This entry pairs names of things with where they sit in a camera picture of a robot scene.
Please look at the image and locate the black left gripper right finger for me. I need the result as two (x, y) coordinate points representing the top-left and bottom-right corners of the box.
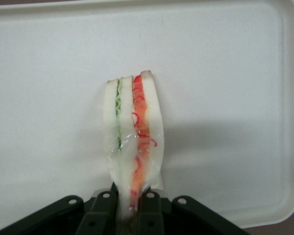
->
(136, 191), (165, 235)

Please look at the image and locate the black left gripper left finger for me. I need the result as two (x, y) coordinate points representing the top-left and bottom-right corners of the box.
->
(75, 191), (119, 235)

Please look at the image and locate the triangle sandwich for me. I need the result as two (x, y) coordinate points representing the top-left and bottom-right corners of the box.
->
(102, 70), (165, 219)

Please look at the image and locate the cream plastic tray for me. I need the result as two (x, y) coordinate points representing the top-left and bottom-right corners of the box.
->
(0, 0), (294, 230)

